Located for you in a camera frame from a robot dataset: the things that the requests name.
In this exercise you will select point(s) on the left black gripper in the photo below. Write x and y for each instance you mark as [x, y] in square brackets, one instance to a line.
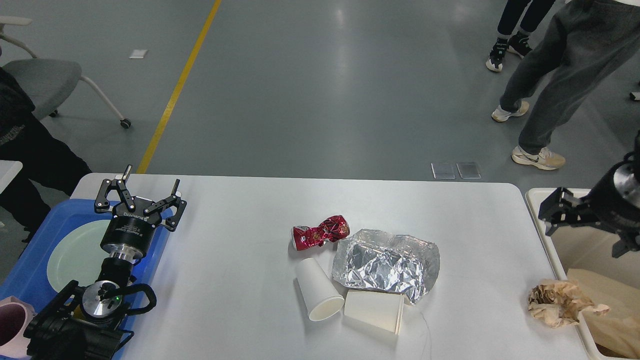
[135, 219]

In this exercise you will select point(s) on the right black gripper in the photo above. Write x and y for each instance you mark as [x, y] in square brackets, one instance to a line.
[611, 205]

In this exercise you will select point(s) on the light green plate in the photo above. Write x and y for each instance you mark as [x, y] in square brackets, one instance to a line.
[78, 256]

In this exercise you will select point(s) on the brown paper wad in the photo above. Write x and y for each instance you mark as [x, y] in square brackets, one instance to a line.
[559, 303]

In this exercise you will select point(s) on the brown paper bag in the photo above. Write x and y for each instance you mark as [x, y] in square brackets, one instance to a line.
[619, 329]

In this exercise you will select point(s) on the pink mug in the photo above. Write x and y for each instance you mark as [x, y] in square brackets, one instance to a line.
[15, 315]

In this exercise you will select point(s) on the white paper cup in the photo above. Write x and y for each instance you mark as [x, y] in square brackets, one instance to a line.
[321, 298]

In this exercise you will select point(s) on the aluminium foil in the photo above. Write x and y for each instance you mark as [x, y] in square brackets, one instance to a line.
[376, 260]

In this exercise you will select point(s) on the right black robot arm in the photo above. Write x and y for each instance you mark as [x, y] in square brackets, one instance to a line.
[636, 150]

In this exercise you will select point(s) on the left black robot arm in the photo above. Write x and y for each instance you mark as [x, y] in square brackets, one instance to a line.
[85, 322]

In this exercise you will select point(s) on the beige plastic bin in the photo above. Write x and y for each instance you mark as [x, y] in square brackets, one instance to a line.
[589, 249]

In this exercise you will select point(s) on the person in black clothes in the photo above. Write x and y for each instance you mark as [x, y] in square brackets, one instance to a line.
[45, 159]

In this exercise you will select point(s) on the white side table corner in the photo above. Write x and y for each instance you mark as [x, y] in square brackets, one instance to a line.
[8, 171]

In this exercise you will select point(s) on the grey office chair left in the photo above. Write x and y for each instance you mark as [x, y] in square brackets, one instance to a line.
[48, 82]

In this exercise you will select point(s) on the crushed red can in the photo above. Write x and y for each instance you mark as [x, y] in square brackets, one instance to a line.
[332, 230]

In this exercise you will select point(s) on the person in dark sneakers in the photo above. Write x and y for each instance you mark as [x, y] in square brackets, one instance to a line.
[519, 19]

